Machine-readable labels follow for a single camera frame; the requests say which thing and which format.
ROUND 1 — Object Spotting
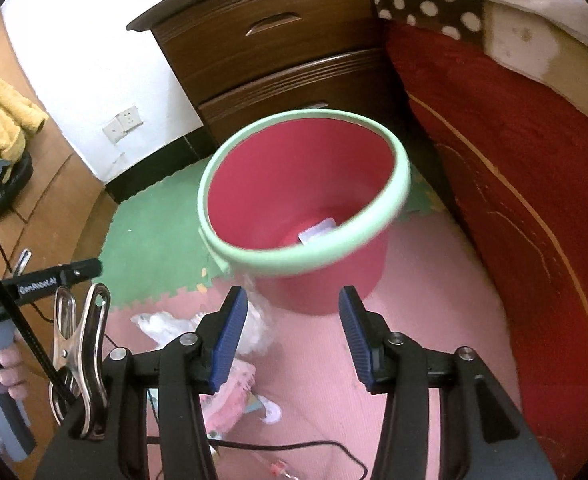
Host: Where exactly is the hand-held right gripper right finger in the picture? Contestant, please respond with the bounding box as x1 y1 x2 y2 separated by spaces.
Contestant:
338 285 560 480

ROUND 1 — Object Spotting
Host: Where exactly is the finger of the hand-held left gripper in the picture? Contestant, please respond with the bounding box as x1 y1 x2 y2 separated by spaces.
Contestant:
60 258 102 286

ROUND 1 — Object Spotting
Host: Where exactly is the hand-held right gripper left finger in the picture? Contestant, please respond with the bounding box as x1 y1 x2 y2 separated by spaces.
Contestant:
36 285 249 480

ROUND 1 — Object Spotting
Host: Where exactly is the red bin with green rim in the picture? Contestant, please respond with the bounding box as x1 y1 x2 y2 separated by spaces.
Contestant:
197 108 412 317

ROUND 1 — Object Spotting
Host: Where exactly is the person's left hand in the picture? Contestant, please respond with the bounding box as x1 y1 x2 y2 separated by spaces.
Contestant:
0 347 29 431

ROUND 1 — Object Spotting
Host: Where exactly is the black phone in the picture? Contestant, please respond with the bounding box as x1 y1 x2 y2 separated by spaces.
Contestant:
0 152 35 218

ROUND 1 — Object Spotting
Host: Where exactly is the crumpled white tissue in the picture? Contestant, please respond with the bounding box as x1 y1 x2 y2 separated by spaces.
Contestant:
130 287 275 358

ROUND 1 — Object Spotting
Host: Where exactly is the green foam mat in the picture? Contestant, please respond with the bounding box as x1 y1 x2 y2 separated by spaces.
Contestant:
101 157 455 311

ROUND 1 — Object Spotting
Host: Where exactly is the white crescent paper scrap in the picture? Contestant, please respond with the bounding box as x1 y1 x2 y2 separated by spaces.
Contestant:
244 392 285 426

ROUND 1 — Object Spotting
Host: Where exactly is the pink foam mat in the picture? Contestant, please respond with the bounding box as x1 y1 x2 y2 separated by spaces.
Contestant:
106 205 525 480

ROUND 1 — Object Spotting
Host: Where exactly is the white paper card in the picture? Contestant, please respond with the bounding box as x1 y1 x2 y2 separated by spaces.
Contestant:
298 217 337 246

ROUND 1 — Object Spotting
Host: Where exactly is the red patterned bedspread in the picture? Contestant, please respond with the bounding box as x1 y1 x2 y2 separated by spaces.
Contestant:
384 22 588 461

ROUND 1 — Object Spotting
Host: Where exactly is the dark wooden drawer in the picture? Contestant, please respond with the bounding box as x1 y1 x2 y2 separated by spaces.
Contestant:
199 50 400 151
153 0 385 98

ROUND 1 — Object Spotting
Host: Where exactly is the dark wooden nightstand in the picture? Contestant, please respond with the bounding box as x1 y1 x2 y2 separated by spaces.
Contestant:
126 0 410 171

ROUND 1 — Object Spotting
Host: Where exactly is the cream patterned bed sheet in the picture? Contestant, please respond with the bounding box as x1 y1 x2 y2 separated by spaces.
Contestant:
484 2 588 131

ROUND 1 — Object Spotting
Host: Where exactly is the brown polka dot cloth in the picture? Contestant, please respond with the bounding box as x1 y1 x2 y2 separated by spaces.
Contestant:
371 0 487 46

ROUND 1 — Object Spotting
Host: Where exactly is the thin black cable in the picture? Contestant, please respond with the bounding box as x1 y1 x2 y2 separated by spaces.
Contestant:
146 437 370 480

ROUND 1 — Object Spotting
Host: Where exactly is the white wall socket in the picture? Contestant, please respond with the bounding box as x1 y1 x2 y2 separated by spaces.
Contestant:
101 105 143 143

